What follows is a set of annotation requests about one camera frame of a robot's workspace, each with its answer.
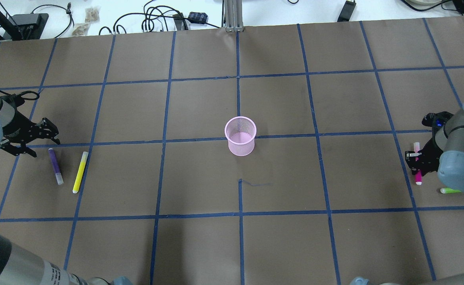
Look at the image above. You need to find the pink mesh cup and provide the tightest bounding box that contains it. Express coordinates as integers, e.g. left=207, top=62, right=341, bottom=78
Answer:
left=224, top=116, right=257, bottom=156

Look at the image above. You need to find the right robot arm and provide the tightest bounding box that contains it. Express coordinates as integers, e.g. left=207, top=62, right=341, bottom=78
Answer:
left=405, top=104, right=464, bottom=193

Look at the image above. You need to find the green highlighter pen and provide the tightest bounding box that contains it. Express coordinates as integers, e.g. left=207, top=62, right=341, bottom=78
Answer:
left=440, top=188, right=461, bottom=194

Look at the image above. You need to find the black power adapter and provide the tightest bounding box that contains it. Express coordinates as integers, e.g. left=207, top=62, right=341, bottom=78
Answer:
left=337, top=0, right=356, bottom=22

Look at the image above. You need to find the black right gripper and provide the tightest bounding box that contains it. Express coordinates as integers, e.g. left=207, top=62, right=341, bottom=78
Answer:
left=405, top=112, right=454, bottom=177

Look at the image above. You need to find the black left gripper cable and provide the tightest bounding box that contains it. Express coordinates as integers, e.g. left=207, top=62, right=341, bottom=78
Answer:
left=0, top=78, right=40, bottom=105

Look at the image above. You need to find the purple highlighter pen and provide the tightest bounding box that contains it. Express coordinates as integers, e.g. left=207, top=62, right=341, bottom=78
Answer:
left=48, top=148, right=64, bottom=185

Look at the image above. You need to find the yellow highlighter pen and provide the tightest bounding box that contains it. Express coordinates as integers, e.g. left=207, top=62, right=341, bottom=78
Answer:
left=72, top=151, right=89, bottom=194

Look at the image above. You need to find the aluminium profile post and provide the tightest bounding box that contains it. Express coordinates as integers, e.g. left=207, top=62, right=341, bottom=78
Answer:
left=222, top=0, right=243, bottom=32

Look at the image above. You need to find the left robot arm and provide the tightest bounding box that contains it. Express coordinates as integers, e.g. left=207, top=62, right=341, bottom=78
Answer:
left=0, top=91, right=61, bottom=158

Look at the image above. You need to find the pink highlighter pen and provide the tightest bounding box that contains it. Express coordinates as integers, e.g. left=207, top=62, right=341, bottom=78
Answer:
left=413, top=142, right=423, bottom=186

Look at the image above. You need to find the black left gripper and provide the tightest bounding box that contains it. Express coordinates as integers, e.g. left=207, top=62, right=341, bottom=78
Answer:
left=0, top=101, right=61, bottom=158

